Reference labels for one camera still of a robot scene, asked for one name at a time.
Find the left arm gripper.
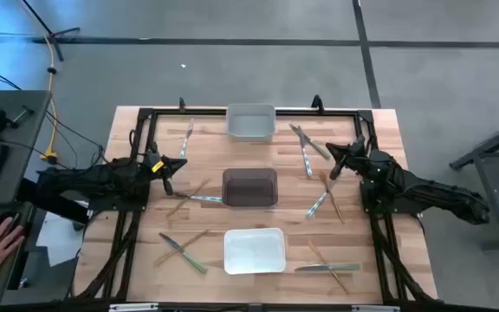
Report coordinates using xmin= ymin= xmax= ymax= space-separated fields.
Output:
xmin=152 ymin=153 xmax=174 ymax=197

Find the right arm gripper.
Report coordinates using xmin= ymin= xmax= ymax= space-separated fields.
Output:
xmin=329 ymin=146 xmax=367 ymax=180

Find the blue patterned handle knife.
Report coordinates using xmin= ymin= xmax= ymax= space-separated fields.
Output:
xmin=174 ymin=192 xmax=224 ymax=204
xmin=304 ymin=179 xmax=338 ymax=219
xmin=299 ymin=127 xmax=314 ymax=179
xmin=178 ymin=117 xmax=195 ymax=160

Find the green handled knife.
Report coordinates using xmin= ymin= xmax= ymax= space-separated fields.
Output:
xmin=294 ymin=263 xmax=362 ymax=273
xmin=288 ymin=123 xmax=333 ymax=161
xmin=158 ymin=232 xmax=210 ymax=276

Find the white plastic bin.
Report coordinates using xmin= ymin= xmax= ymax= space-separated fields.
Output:
xmin=223 ymin=227 xmax=288 ymax=276

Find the brown translucent plastic bin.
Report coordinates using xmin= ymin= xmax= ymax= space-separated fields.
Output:
xmin=221 ymin=167 xmax=279 ymax=208

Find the grey translucent plastic bin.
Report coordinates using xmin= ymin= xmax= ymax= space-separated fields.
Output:
xmin=225 ymin=102 xmax=276 ymax=143

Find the white paper sheet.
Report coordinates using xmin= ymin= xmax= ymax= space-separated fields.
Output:
xmin=36 ymin=201 xmax=90 ymax=268

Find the grey desk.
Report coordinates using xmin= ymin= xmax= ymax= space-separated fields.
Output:
xmin=0 ymin=89 xmax=54 ymax=304

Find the black tripod stand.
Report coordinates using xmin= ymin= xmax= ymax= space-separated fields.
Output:
xmin=19 ymin=0 xmax=81 ymax=62

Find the black aluminium table frame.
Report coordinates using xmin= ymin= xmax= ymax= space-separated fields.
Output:
xmin=75 ymin=106 xmax=439 ymax=304

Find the yellow hanging cable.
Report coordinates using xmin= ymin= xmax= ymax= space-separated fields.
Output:
xmin=41 ymin=35 xmax=60 ymax=164

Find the white metal bracket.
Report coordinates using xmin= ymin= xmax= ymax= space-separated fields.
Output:
xmin=108 ymin=302 xmax=159 ymax=312
xmin=351 ymin=304 xmax=400 ymax=312

